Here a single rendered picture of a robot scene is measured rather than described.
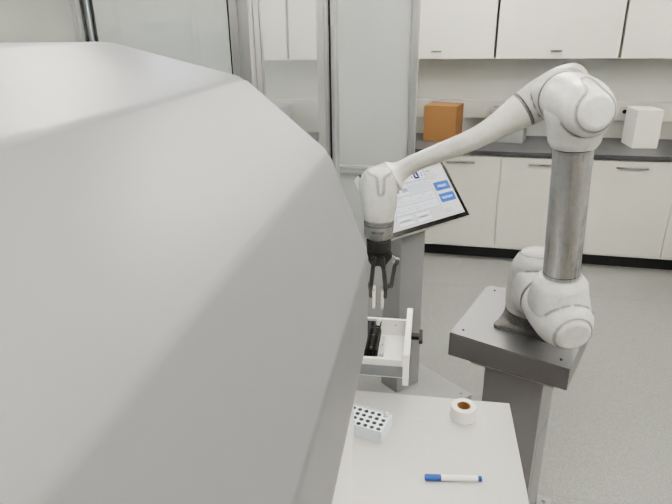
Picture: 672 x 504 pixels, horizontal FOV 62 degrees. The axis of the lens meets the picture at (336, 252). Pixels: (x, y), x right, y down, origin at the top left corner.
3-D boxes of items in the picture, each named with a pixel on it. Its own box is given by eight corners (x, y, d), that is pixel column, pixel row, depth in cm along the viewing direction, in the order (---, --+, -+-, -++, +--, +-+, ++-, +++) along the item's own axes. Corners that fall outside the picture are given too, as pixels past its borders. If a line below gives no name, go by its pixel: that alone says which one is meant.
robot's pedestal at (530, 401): (551, 502, 226) (578, 338, 198) (530, 557, 203) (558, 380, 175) (479, 472, 242) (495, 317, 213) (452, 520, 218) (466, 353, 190)
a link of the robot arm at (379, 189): (398, 224, 163) (394, 210, 175) (400, 172, 157) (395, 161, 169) (361, 225, 163) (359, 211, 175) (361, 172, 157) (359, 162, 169)
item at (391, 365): (406, 334, 188) (406, 318, 186) (402, 379, 164) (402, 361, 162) (290, 326, 194) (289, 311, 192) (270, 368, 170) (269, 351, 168)
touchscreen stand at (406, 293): (471, 399, 289) (488, 210, 252) (408, 435, 264) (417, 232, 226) (403, 357, 326) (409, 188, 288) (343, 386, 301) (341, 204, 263)
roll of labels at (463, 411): (463, 406, 164) (464, 395, 162) (480, 419, 158) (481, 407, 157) (445, 414, 160) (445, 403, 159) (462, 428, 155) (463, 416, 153)
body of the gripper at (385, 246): (363, 241, 167) (363, 269, 171) (391, 242, 166) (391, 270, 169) (366, 232, 174) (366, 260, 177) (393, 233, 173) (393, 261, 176)
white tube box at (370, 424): (391, 425, 156) (392, 413, 155) (381, 444, 149) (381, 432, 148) (351, 413, 161) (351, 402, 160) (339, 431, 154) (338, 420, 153)
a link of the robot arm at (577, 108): (568, 317, 178) (601, 359, 158) (517, 322, 178) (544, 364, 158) (595, 66, 145) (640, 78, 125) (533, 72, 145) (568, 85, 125)
